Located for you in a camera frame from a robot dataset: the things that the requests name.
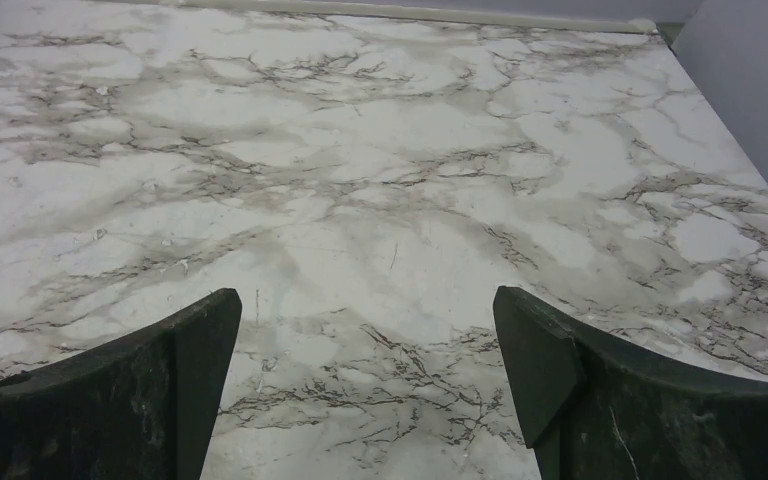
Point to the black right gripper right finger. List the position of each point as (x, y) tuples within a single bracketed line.
[(594, 406)]

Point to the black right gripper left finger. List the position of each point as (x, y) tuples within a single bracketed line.
[(142, 406)]

